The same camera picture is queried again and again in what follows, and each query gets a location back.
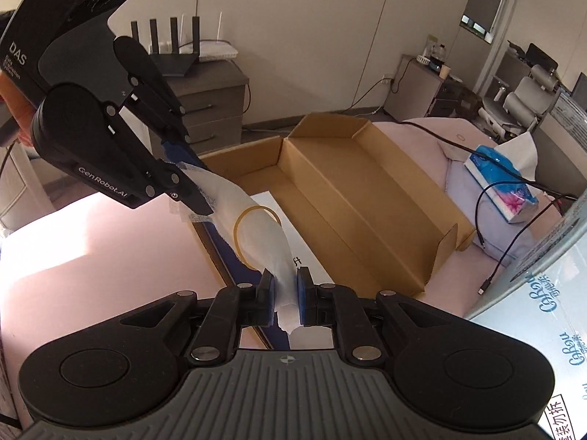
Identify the yellow rubber band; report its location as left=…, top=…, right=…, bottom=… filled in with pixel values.
left=232, top=205, right=287, bottom=274

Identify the white nonwoven shopping bag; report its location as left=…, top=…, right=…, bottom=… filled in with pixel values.
left=171, top=160, right=307, bottom=333

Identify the operator hand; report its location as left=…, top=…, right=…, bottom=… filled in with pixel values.
left=0, top=73, right=36, bottom=147

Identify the grey drawer cabinet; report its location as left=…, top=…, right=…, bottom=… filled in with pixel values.
left=167, top=60, right=249, bottom=154

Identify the black wifi router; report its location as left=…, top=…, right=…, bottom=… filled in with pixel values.
left=128, top=16, right=200, bottom=77

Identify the brown cardboard box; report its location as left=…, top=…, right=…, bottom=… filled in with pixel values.
left=202, top=113, right=475, bottom=298

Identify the blue tissue pack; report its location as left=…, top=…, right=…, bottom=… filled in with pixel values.
left=464, top=132, right=538, bottom=224

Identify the light blue GoRou carton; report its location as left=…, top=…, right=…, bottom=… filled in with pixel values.
left=466, top=196, right=587, bottom=439

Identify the grey side cabinet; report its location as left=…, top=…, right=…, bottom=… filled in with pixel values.
left=383, top=55, right=466, bottom=121

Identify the grey office chair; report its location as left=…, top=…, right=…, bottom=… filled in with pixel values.
left=478, top=65, right=560, bottom=142

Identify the black cable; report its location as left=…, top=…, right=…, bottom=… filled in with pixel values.
left=396, top=118, right=580, bottom=296

